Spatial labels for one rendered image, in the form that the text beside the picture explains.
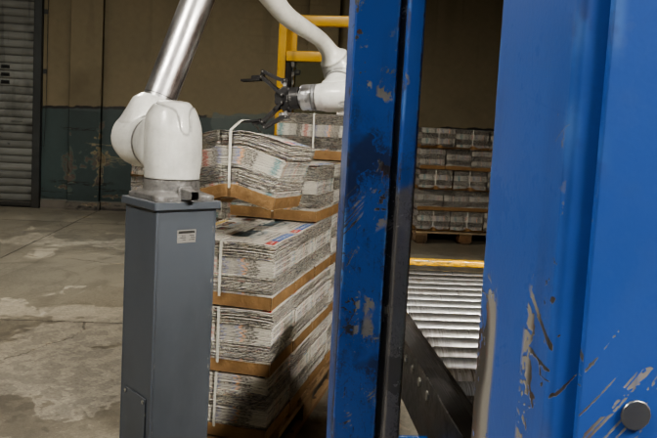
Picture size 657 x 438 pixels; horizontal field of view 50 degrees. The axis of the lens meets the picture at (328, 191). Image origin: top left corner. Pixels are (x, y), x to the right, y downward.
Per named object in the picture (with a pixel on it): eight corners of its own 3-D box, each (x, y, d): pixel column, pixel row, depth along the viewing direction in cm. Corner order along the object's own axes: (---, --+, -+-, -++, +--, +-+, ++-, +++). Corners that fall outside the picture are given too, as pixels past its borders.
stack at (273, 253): (159, 467, 249) (167, 234, 242) (265, 364, 363) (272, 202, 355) (264, 486, 241) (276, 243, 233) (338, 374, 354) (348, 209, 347)
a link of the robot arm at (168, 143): (157, 180, 189) (160, 98, 187) (129, 175, 203) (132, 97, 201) (211, 180, 199) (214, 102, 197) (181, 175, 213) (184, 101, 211)
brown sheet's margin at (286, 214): (229, 214, 298) (229, 204, 297) (253, 207, 325) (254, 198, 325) (316, 222, 288) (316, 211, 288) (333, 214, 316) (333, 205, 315)
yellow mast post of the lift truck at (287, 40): (265, 317, 418) (279, 14, 402) (270, 313, 426) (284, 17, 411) (280, 319, 416) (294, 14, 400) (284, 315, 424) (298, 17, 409)
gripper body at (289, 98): (297, 84, 237) (271, 85, 240) (297, 109, 238) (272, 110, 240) (304, 86, 245) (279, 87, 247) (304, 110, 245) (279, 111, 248)
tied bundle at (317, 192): (228, 216, 298) (231, 161, 295) (253, 209, 326) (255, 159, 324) (315, 224, 288) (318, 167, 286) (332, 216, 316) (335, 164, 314)
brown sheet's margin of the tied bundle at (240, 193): (229, 196, 235) (232, 183, 235) (260, 193, 263) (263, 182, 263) (272, 210, 231) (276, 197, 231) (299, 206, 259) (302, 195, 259)
